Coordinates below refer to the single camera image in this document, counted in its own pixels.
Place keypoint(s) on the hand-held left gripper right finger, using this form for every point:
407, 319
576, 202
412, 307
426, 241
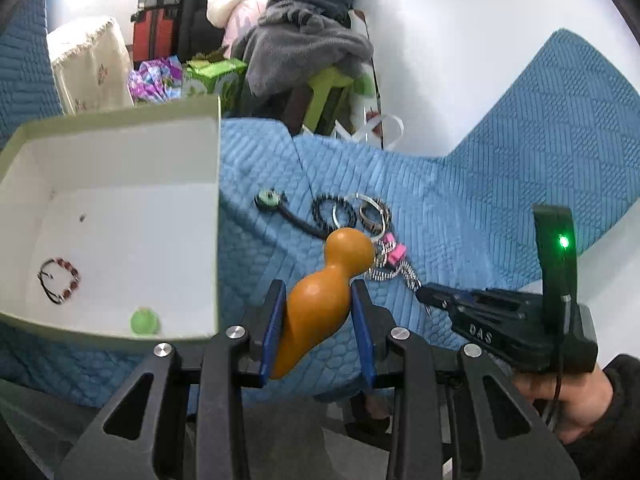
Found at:
362, 335

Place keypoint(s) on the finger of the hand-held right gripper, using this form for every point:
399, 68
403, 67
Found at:
505, 297
437, 299

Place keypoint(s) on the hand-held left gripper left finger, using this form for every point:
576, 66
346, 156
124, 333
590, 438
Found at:
272, 335

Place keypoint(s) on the orange gourd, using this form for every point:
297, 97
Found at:
315, 305

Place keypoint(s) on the silver bangle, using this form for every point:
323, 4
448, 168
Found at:
372, 199

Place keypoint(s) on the white cardboard box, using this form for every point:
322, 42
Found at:
125, 210

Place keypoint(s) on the person's right forearm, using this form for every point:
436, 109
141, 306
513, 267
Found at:
622, 400

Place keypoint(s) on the person's right hand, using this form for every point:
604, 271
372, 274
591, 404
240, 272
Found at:
565, 400

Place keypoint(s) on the green round pendant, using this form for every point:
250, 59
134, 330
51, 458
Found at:
145, 322

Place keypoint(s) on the blue quilted sofa cover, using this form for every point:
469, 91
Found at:
550, 135

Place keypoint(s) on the white plastic bag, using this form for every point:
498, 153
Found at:
375, 127

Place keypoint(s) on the white floral panel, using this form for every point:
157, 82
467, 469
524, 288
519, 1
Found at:
367, 95

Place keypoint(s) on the green plastic stool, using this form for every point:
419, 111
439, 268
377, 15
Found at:
325, 95

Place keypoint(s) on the green carton box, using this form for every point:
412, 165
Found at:
215, 77

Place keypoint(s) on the purple colourful bag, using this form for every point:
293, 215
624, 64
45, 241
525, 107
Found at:
155, 80

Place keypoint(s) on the grey fleece garment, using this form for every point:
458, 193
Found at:
300, 45

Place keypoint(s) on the pink quilt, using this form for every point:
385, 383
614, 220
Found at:
245, 22

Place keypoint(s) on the red suitcase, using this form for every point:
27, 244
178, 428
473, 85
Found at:
150, 35

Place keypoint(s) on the cream embroidered cloth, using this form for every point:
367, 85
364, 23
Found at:
90, 65

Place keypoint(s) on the black suitcase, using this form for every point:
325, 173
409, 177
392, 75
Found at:
200, 15

